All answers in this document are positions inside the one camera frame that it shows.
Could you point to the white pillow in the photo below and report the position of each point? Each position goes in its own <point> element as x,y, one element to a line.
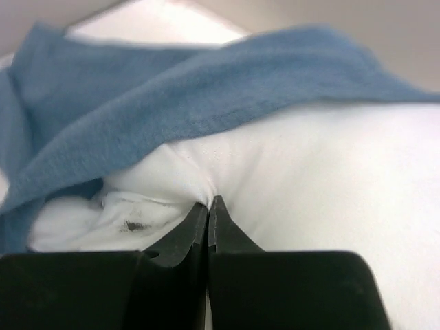
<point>357,177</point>

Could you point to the blue pillowcase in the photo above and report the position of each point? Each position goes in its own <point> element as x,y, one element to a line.
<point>74,112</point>

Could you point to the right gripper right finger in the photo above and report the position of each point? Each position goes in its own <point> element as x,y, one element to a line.
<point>250,288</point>

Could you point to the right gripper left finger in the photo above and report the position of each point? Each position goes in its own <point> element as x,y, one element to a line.
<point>161,287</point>

